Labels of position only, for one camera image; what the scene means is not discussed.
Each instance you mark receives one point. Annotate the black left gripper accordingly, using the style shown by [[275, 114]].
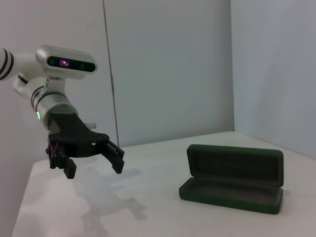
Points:
[[71, 133]]

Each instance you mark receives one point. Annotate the green glasses case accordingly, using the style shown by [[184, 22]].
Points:
[[234, 168]]

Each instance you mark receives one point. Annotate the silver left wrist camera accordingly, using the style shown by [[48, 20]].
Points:
[[66, 55]]

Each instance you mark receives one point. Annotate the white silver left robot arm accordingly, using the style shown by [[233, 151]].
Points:
[[24, 61]]

